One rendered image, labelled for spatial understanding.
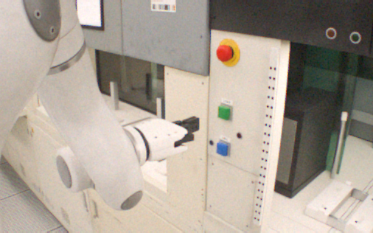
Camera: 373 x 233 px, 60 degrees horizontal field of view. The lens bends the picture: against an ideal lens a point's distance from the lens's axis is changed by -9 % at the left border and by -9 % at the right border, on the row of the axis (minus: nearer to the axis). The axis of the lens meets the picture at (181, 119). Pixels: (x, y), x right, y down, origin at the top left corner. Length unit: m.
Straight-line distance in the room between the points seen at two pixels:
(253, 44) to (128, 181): 0.42
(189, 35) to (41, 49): 0.70
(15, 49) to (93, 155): 0.33
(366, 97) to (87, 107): 1.35
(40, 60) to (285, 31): 0.58
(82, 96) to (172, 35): 0.51
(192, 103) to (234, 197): 0.28
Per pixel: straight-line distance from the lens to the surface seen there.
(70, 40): 0.44
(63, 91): 0.48
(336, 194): 1.18
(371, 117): 1.66
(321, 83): 1.29
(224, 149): 0.91
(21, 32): 0.22
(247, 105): 0.85
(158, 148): 0.69
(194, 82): 0.94
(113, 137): 0.53
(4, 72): 0.22
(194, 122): 0.80
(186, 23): 0.92
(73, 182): 0.62
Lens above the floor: 1.51
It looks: 22 degrees down
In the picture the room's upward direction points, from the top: straight up
